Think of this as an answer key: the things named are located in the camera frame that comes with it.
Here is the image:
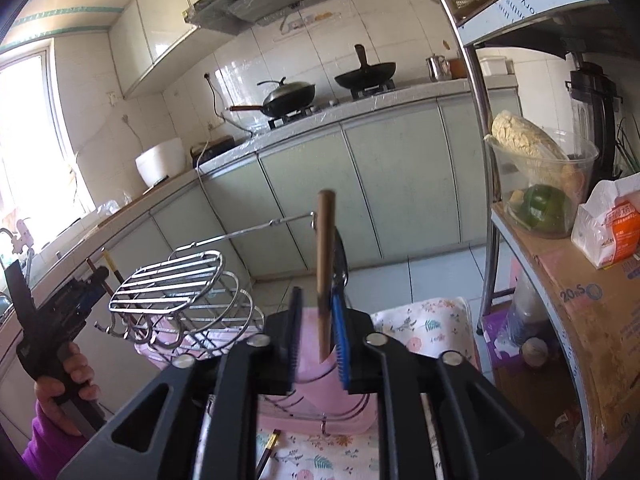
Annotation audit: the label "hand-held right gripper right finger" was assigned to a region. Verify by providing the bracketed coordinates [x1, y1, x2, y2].
[329, 292, 583, 480]

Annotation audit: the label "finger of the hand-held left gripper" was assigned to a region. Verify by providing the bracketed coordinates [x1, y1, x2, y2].
[70, 266, 110, 306]

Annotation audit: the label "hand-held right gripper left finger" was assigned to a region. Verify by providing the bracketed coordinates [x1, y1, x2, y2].
[57, 286, 306, 480]

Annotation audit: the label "dark chopstick with gold band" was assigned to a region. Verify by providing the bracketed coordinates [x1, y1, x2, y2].
[101, 249, 123, 283]
[255, 428, 282, 478]

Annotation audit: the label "steel wire utensil rack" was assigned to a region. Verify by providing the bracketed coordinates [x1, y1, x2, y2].
[95, 211, 376, 436]

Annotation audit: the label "light wooden chopstick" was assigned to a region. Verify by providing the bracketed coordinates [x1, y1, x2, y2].
[316, 190, 337, 363]

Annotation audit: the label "person's left forearm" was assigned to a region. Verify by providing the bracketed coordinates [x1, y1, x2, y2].
[21, 400, 83, 478]

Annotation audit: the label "person's left hand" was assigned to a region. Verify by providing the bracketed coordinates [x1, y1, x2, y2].
[34, 342, 101, 436]

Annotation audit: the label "pink plastic drip tray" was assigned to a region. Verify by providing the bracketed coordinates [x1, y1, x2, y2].
[257, 400, 378, 433]

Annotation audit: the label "kitchen faucet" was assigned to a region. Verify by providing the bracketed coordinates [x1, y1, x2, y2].
[0, 220, 33, 281]

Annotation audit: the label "black utensil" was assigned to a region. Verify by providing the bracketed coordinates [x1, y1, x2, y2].
[331, 227, 352, 306]

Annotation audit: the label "floral tablecloth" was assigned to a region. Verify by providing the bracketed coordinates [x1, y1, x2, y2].
[192, 297, 481, 480]

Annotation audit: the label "white rice cooker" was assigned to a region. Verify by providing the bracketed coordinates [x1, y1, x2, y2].
[135, 137, 196, 193]

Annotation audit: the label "purple box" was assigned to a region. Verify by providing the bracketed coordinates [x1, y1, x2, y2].
[482, 310, 521, 386]

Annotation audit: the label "window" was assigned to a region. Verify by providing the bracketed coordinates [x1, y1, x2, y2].
[0, 42, 96, 261]

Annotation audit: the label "kitchen counter cabinets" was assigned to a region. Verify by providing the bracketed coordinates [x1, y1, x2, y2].
[0, 77, 523, 451]

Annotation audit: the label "pale round object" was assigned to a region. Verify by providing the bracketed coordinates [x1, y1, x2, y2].
[522, 337, 551, 368]

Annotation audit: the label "cardboard box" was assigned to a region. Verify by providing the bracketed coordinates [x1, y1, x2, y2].
[492, 202, 640, 461]

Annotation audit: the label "gas stove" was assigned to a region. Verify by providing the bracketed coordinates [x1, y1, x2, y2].
[267, 82, 396, 131]

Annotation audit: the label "black wok with lid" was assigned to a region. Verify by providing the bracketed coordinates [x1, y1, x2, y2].
[227, 77, 317, 118]

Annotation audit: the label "green pepper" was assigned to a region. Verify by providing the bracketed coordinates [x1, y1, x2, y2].
[510, 184, 573, 233]

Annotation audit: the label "upper kitchen cabinets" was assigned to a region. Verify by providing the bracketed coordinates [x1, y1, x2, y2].
[120, 0, 281, 101]

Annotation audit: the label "beige food bag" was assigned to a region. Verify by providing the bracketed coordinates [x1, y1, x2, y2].
[491, 110, 571, 186]

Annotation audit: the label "steel kettle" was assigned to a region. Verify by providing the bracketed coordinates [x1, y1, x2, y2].
[426, 54, 451, 82]

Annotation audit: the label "clear plastic container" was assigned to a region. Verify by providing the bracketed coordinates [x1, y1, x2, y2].
[485, 130, 601, 238]

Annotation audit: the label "white and orange packet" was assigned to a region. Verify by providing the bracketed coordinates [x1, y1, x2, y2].
[571, 172, 640, 271]

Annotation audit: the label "black blender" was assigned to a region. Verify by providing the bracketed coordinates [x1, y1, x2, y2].
[567, 62, 623, 183]

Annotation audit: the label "green vegetable stalks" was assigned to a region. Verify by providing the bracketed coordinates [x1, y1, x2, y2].
[617, 115, 640, 176]

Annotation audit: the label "metal shelf rack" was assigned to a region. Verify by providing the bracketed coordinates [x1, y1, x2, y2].
[415, 0, 640, 480]

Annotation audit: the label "black wok with wooden handle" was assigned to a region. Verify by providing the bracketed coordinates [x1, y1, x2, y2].
[334, 44, 397, 90]

